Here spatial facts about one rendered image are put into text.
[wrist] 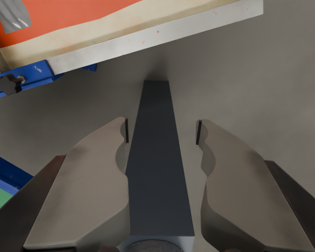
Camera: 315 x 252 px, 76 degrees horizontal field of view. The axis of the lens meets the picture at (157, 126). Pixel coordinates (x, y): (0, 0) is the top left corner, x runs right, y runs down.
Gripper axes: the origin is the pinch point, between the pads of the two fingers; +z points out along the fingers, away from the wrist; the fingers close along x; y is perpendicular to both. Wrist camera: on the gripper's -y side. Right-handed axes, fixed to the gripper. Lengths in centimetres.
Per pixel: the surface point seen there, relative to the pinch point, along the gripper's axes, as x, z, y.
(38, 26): -27.8, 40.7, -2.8
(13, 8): -32, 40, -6
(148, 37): -2.4, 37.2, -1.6
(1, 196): -55, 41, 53
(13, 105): -112, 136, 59
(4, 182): -46, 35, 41
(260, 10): 20.7, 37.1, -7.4
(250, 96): 72, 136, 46
